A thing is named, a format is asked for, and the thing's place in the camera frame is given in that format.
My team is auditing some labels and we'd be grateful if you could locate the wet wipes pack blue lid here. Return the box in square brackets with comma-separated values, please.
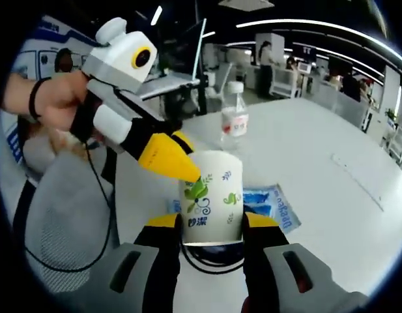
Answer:
[167, 184, 301, 233]

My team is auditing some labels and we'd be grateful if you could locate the person's left hand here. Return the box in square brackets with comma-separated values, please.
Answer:
[40, 70, 106, 154]

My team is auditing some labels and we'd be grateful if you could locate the person's printed white shirt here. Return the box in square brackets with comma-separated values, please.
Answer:
[0, 16, 102, 185]

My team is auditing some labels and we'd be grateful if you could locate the black wristband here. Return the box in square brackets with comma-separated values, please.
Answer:
[28, 77, 52, 119]

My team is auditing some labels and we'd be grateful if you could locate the grey mesh chair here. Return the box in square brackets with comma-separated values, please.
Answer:
[23, 156, 121, 295]

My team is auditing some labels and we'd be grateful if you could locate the clear plastic water bottle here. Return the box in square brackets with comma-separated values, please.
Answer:
[220, 81, 250, 151]

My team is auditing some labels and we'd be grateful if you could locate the white office chair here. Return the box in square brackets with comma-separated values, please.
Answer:
[387, 125, 402, 161]

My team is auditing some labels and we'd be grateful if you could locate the white printed paper cup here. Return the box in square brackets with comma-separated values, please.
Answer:
[178, 150, 244, 244]

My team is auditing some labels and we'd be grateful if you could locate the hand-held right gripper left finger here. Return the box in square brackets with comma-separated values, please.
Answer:
[89, 213, 184, 313]

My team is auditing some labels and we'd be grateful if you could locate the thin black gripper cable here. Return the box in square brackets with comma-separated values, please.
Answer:
[24, 142, 114, 273]

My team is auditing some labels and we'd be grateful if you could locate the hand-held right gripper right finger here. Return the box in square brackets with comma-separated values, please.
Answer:
[241, 211, 369, 313]

